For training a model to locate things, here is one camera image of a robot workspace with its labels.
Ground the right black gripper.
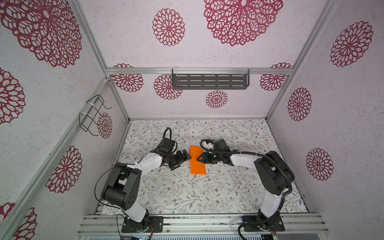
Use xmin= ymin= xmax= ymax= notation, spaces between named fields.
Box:
xmin=196 ymin=151 xmax=223 ymax=164

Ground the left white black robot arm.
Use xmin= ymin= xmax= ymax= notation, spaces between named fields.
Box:
xmin=101 ymin=150 xmax=192 ymax=223

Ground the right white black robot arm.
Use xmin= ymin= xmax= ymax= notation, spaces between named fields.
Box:
xmin=197 ymin=151 xmax=295 ymax=219

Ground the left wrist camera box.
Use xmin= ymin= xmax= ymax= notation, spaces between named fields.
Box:
xmin=157 ymin=138 xmax=178 ymax=154

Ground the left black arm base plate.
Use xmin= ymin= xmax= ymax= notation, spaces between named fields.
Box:
xmin=122 ymin=217 xmax=164 ymax=234

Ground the grey slotted wall shelf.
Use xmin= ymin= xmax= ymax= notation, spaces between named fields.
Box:
xmin=171 ymin=69 xmax=250 ymax=90

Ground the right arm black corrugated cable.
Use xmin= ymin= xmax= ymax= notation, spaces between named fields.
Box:
xmin=199 ymin=138 xmax=293 ymax=240

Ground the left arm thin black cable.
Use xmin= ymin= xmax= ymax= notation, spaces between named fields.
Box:
xmin=93 ymin=163 xmax=133 ymax=239

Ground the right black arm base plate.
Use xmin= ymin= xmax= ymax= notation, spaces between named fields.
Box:
xmin=242 ymin=216 xmax=285 ymax=232

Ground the black wire wall basket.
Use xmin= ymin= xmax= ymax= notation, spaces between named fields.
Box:
xmin=78 ymin=95 xmax=113 ymax=139

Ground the aluminium front rail frame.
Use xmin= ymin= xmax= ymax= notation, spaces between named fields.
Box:
xmin=77 ymin=213 xmax=330 ymax=237

